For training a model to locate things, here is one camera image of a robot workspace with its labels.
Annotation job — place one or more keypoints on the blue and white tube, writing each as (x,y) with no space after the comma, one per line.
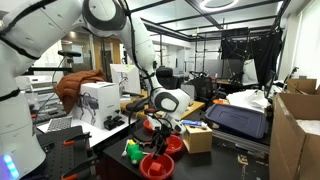
(195,124)

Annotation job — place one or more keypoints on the black laptop case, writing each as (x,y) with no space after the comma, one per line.
(236,120)

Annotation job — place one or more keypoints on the yellow toy banana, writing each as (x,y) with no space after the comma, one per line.
(131,142)

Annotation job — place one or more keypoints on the large cardboard box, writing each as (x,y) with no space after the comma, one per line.
(290,140)

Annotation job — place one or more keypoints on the light wooden box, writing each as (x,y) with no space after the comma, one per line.
(197,140)

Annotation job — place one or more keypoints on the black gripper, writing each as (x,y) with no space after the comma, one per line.
(161,131)

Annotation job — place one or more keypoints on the black orange bar clamp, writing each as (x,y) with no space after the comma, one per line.
(76,137)
(80,166)

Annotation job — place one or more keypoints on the black desktop monitor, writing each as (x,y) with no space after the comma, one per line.
(269,85)

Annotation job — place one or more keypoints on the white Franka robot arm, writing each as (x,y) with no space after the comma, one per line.
(20,33)

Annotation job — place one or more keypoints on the black camera on stand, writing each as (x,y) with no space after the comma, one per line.
(69,53)

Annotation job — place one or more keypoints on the black padded office chair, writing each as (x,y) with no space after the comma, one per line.
(165,78)

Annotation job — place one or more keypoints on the white foam sheet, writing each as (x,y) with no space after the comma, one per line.
(310,126)

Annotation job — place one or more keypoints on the empty red plastic bowl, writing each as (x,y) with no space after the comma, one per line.
(176,145)

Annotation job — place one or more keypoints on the green plastic toy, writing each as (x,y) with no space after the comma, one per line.
(134,154)

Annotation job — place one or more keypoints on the light wooden desk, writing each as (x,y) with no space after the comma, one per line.
(196,106)

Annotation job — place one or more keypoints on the white table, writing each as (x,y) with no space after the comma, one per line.
(96,133)

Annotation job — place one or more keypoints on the black curtain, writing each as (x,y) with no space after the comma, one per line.
(263,50)

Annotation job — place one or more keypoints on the white-backed monitor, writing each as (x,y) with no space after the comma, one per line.
(126,79)

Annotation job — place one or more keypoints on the white printer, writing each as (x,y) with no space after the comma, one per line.
(38,81)

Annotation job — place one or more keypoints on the black mesh office chair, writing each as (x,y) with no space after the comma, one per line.
(203,88)

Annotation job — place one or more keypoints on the black padded pouch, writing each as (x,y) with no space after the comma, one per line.
(136,105)

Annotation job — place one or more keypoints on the pile of white papers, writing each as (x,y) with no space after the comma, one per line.
(248,99)

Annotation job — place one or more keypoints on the large red plastic bowl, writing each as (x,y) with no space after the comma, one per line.
(166,168)

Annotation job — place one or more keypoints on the black metal-edged flight case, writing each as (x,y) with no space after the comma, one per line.
(240,141)

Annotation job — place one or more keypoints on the black box with red top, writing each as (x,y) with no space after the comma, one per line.
(148,110)

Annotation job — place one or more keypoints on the red bowl holding balls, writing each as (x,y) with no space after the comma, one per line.
(146,125)

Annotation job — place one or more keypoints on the white carton with robot-dog print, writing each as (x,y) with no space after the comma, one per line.
(98,105)

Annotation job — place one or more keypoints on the brown puffer jacket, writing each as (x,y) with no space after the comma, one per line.
(75,86)

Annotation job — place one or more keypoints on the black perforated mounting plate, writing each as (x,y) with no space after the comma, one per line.
(61,156)

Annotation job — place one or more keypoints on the red cube block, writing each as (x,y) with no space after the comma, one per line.
(155,168)

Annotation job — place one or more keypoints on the black horizontal mounting bar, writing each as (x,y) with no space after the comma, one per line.
(46,69)

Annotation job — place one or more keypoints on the small open cardboard box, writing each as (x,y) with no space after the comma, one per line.
(301,86)

